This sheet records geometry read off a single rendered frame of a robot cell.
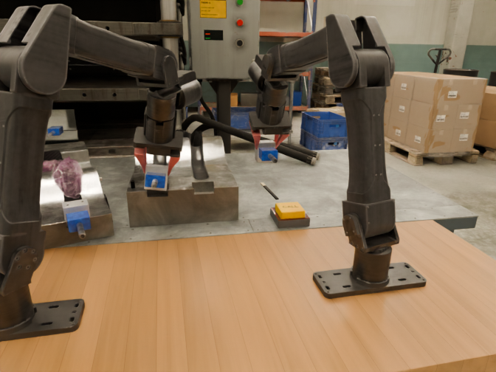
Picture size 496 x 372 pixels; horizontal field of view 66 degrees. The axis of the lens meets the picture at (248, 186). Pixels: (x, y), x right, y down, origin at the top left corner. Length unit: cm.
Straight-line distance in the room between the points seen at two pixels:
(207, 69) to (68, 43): 116
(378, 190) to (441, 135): 395
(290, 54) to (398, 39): 765
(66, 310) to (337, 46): 61
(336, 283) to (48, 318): 48
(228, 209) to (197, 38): 96
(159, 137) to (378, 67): 44
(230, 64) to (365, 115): 114
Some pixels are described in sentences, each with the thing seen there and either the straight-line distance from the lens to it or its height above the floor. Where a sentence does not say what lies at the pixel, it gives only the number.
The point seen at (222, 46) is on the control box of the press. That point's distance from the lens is 173.
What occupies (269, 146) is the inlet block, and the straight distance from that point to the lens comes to 104.
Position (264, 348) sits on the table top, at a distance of 59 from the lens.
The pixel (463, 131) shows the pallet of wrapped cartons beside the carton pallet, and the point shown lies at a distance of 479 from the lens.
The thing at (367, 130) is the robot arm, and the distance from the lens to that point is 67.
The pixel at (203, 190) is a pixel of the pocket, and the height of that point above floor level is 87.
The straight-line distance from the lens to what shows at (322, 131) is 456.
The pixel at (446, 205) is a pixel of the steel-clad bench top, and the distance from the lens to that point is 119.
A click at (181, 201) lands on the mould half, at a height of 86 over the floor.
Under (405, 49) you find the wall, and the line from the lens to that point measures 854.
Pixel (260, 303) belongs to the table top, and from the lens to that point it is 67.
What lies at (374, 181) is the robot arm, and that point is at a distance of 68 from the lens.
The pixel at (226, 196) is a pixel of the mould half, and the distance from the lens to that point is 92.
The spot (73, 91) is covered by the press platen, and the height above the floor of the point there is 103.
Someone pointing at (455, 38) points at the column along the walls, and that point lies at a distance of 871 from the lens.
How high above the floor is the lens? 120
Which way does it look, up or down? 20 degrees down
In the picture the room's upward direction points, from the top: 1 degrees clockwise
